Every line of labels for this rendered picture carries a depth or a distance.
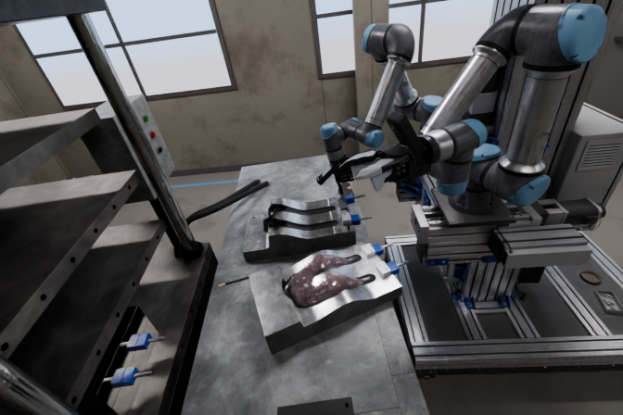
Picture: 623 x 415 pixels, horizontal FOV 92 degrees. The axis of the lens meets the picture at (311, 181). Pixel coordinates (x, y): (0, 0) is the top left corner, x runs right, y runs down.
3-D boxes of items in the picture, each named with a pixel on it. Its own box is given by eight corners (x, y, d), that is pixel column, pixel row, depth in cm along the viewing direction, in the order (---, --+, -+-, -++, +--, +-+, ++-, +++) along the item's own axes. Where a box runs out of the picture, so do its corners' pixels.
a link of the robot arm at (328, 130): (341, 121, 125) (325, 129, 122) (347, 145, 130) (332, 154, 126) (330, 120, 132) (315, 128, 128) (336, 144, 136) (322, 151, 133)
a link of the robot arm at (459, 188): (441, 173, 88) (446, 140, 82) (473, 192, 79) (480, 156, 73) (420, 182, 86) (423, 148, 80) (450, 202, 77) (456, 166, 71)
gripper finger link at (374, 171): (368, 202, 61) (397, 183, 65) (365, 176, 58) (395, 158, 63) (357, 198, 63) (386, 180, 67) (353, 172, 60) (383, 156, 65)
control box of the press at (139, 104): (234, 291, 219) (149, 92, 139) (227, 330, 194) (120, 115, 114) (205, 295, 220) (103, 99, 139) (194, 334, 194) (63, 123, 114)
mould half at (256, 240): (346, 209, 155) (344, 188, 148) (356, 245, 133) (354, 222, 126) (251, 223, 156) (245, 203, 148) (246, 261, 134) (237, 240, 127)
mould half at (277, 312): (365, 249, 131) (364, 231, 125) (401, 295, 110) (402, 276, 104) (255, 294, 119) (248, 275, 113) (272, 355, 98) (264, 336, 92)
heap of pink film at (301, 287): (344, 255, 122) (343, 241, 118) (366, 287, 108) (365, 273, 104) (284, 278, 116) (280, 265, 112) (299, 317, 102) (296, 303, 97)
